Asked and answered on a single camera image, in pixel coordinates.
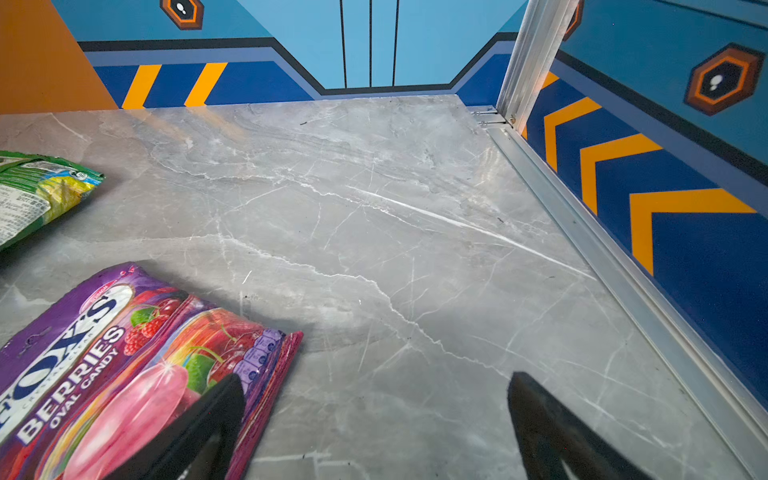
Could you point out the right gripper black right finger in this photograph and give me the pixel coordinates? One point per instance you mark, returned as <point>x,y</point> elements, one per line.
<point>554,443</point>

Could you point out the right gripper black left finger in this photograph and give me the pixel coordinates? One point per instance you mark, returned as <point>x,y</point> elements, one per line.
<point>197,445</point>

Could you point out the purple Fox's berries candy bag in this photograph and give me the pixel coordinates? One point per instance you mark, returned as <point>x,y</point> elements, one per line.
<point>118,359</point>

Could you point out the green lime candy bag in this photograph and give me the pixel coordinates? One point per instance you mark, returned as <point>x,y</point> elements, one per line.
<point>37,189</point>

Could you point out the aluminium table edge rail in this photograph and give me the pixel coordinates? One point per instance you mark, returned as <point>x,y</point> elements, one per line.
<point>737,416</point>

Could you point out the aluminium corner post right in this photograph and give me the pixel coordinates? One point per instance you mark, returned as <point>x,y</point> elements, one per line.
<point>542,31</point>

